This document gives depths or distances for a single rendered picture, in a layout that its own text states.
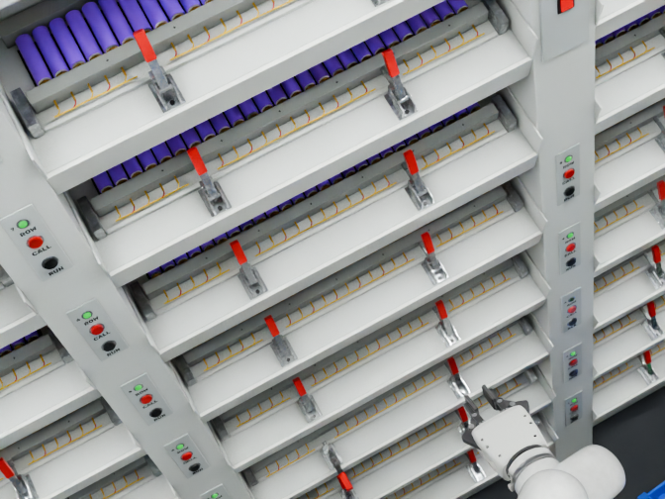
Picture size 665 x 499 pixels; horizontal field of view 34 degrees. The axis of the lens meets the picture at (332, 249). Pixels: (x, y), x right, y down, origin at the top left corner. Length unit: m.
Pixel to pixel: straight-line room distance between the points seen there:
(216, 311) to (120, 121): 0.39
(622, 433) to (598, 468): 0.91
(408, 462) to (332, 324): 0.58
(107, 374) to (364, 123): 0.48
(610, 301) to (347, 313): 0.62
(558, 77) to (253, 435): 0.78
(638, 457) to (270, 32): 1.58
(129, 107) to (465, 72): 0.45
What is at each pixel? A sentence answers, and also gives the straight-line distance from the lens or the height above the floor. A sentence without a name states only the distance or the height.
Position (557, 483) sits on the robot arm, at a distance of 1.40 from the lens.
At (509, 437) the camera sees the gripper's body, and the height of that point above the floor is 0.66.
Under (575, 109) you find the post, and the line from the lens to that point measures 1.58.
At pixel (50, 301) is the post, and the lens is 1.37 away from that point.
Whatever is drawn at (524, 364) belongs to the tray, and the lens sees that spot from 2.07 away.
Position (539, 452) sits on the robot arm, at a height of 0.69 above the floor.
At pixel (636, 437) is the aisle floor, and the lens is 2.58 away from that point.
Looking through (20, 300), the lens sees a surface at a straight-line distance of 1.39.
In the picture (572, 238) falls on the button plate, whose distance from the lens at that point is 1.82.
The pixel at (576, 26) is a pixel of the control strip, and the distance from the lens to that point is 1.46.
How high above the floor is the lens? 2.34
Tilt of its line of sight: 53 degrees down
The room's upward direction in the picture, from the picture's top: 18 degrees counter-clockwise
